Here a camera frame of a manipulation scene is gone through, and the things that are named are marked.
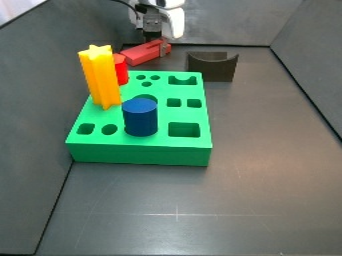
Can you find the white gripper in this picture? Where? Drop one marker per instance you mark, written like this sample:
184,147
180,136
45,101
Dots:
160,19

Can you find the red double-square block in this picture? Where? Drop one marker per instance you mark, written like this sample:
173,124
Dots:
141,53

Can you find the green foam shape board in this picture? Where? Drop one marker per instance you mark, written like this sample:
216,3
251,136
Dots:
181,142

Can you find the red cylinder block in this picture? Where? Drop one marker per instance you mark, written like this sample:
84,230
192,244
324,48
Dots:
120,67

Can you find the yellow star prism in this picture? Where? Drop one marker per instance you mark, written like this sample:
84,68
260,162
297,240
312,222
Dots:
97,64

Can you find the black arch block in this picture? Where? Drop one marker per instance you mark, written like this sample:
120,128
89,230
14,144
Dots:
215,65

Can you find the blue cylinder block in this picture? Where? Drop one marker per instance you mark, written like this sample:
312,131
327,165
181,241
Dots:
140,117

